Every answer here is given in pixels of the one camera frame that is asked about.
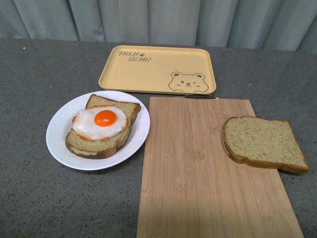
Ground yellow bear tray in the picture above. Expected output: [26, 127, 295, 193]
[99, 45, 216, 95]

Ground white round plate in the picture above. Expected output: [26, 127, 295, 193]
[46, 91, 150, 171]

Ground grey pleated curtain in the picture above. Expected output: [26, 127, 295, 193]
[0, 0, 317, 53]

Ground bamboo cutting board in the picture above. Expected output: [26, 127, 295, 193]
[137, 97, 303, 238]

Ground fried egg toy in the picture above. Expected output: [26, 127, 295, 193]
[72, 106, 129, 141]

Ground metal cutting board handle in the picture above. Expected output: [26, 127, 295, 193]
[183, 94, 218, 99]

